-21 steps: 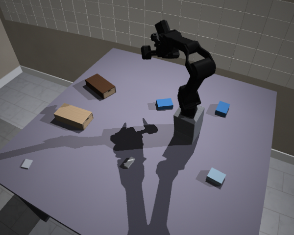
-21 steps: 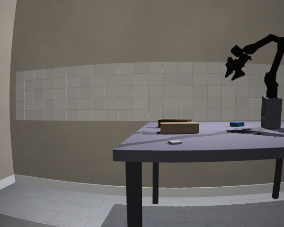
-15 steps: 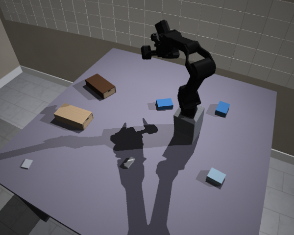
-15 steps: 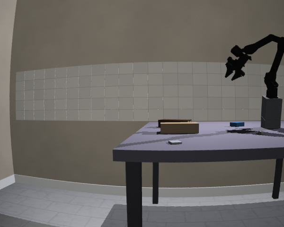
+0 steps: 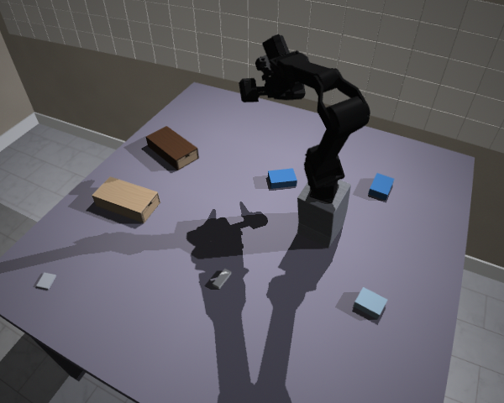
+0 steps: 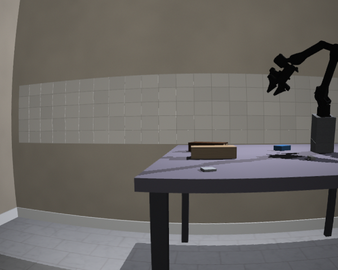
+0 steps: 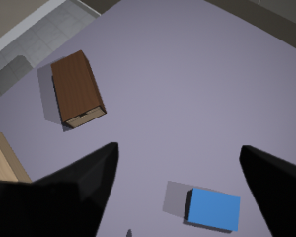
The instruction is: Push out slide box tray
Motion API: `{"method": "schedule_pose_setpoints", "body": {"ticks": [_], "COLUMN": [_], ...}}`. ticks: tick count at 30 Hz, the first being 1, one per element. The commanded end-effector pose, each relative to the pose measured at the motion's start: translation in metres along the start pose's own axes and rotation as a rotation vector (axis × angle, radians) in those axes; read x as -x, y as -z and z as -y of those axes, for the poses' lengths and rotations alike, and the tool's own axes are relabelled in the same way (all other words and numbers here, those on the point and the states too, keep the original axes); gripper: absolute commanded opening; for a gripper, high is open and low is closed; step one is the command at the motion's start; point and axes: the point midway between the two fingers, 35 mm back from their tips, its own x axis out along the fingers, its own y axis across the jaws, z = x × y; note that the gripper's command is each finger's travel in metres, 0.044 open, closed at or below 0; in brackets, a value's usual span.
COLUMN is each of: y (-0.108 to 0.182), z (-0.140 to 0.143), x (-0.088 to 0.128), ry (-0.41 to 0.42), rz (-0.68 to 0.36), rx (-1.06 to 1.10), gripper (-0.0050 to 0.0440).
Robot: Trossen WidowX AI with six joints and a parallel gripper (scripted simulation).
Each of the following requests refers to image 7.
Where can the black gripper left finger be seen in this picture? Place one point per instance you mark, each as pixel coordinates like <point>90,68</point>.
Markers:
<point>67,203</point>

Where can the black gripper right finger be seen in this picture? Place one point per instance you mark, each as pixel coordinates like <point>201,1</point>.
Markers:
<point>272,182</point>

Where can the blue rectangular block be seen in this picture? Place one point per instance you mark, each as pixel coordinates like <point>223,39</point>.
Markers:
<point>214,209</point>

